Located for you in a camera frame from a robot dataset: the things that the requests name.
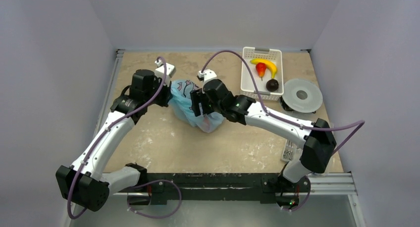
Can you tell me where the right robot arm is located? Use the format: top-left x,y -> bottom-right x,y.
190,79 -> 337,191

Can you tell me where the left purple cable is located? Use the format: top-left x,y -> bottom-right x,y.
66,56 -> 168,220

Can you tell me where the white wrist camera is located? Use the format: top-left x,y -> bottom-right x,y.
197,69 -> 217,86
154,60 -> 176,87

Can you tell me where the dark purple fake plum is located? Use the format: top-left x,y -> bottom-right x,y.
265,79 -> 279,92

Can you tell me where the yellow fake banana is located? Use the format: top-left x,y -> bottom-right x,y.
250,58 -> 277,79

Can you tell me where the white plastic basket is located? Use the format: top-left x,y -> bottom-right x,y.
240,47 -> 284,101

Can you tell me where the round white scale disc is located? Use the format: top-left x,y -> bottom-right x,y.
280,78 -> 323,114

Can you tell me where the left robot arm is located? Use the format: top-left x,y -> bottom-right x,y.
55,66 -> 176,212

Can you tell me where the blue printed plastic bag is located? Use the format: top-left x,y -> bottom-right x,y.
169,79 -> 225,133

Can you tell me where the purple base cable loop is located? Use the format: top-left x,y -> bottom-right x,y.
127,178 -> 183,220

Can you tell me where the red fake pear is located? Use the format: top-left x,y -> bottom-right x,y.
256,62 -> 266,80

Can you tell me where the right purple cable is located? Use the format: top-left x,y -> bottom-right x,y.
200,50 -> 366,157

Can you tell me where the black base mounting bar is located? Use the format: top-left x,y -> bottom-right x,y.
116,172 -> 311,206

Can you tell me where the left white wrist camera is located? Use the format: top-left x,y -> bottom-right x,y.
154,60 -> 176,87

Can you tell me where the aluminium frame rail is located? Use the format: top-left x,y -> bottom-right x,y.
59,49 -> 125,227

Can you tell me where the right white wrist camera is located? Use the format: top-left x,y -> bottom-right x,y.
197,69 -> 217,86

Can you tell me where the barcode label card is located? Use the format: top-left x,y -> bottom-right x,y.
281,140 -> 297,162

